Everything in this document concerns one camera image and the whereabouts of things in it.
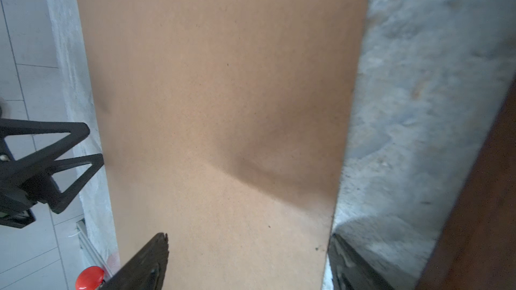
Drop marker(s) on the brown cardboard backing board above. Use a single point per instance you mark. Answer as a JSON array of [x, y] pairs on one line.
[[223, 124]]

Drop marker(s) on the brown wooden picture frame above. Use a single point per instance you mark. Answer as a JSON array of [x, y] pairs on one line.
[[476, 249]]

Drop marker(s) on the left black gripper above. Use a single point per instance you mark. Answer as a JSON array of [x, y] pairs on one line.
[[12, 205]]

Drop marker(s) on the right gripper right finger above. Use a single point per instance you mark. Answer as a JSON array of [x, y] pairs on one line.
[[350, 270]]

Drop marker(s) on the red emergency stop button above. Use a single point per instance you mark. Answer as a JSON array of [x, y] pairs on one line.
[[92, 278]]

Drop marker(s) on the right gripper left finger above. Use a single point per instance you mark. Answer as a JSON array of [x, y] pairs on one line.
[[147, 268]]

